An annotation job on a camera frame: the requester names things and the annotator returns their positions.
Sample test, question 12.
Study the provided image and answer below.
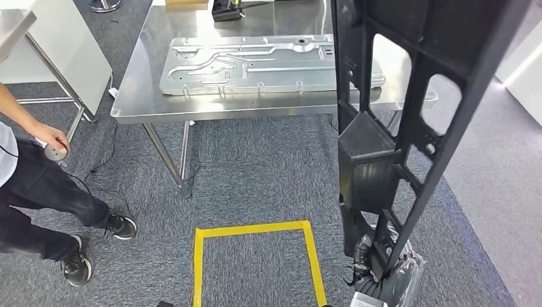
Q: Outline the person's left hand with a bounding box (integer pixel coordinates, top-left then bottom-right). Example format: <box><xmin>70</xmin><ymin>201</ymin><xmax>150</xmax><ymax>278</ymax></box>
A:
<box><xmin>31</xmin><ymin>123</ymin><xmax>71</xmax><ymax>154</ymax></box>

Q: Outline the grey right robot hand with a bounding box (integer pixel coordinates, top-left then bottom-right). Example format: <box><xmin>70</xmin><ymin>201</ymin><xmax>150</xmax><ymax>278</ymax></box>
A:
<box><xmin>350</xmin><ymin>226</ymin><xmax>427</xmax><ymax>307</ymax></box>

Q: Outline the white cloth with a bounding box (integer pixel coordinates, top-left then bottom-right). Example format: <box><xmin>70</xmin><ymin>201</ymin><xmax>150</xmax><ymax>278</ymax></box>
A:
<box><xmin>36</xmin><ymin>138</ymin><xmax>70</xmax><ymax>162</ymax></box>

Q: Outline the long black plastic car part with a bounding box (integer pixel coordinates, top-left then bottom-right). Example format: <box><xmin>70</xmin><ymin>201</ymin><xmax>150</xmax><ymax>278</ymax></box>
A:
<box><xmin>330</xmin><ymin>0</ymin><xmax>532</xmax><ymax>278</ymax></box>

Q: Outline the steel workbench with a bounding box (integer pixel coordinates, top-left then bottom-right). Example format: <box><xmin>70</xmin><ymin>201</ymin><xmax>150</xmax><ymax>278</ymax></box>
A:
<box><xmin>110</xmin><ymin>0</ymin><xmax>439</xmax><ymax>199</ymax></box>

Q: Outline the person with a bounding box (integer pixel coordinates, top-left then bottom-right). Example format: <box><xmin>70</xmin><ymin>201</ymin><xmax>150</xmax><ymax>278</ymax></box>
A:
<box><xmin>0</xmin><ymin>83</ymin><xmax>139</xmax><ymax>288</ymax></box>

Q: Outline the white board panel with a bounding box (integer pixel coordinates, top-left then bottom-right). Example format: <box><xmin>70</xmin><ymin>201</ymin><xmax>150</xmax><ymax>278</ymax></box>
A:
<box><xmin>0</xmin><ymin>0</ymin><xmax>113</xmax><ymax>117</ymax></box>

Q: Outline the chrome stanchion base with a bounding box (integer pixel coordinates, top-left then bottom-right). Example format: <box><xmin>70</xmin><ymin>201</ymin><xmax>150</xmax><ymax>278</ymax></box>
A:
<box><xmin>89</xmin><ymin>0</ymin><xmax>122</xmax><ymax>13</ymax></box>

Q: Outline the brown cardboard box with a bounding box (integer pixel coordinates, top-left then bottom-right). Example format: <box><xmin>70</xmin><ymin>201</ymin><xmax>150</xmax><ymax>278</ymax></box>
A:
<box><xmin>165</xmin><ymin>0</ymin><xmax>210</xmax><ymax>12</ymax></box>

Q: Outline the black radio remote controller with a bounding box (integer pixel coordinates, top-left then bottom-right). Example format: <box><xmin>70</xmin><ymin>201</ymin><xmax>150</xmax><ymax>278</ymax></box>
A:
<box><xmin>212</xmin><ymin>0</ymin><xmax>247</xmax><ymax>23</ymax></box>

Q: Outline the stamped silver metal panel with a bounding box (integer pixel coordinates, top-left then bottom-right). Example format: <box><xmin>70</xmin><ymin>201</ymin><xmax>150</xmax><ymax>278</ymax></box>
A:
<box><xmin>159</xmin><ymin>33</ymin><xmax>386</xmax><ymax>97</ymax></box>

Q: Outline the white lit display counter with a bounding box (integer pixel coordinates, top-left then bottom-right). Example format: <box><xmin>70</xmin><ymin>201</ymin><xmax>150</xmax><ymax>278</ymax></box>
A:
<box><xmin>494</xmin><ymin>17</ymin><xmax>542</xmax><ymax>128</ymax></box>

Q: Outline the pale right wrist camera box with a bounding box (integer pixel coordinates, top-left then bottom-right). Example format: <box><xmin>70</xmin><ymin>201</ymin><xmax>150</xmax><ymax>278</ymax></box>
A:
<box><xmin>349</xmin><ymin>292</ymin><xmax>388</xmax><ymax>307</ymax></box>

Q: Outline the black handheld device cable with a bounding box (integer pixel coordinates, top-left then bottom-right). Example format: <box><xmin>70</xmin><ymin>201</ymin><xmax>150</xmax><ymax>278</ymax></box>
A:
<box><xmin>62</xmin><ymin>166</ymin><xmax>136</xmax><ymax>221</ymax></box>

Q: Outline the black floor cable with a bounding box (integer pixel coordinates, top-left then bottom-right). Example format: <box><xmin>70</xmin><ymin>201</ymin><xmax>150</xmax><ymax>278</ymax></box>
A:
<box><xmin>89</xmin><ymin>123</ymin><xmax>120</xmax><ymax>173</ymax></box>

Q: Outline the metal table frame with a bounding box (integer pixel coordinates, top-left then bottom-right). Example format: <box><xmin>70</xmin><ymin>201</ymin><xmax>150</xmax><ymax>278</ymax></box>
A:
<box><xmin>0</xmin><ymin>9</ymin><xmax>97</xmax><ymax>167</ymax></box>

